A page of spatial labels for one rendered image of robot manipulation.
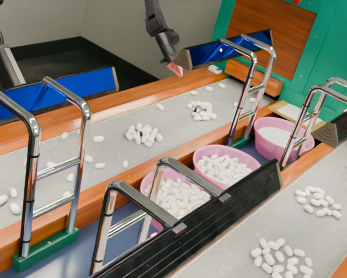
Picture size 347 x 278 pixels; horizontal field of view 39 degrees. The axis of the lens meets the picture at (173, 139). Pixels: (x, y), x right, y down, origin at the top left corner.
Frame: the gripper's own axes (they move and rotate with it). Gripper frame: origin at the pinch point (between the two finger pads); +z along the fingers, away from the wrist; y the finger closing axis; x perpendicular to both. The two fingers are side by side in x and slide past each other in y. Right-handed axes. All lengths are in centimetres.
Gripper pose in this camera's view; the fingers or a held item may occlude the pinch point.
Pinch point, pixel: (180, 74)
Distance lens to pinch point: 213.2
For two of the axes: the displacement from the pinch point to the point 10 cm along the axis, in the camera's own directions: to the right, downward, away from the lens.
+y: 6.2, -2.9, 7.3
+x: -6.5, 3.4, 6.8
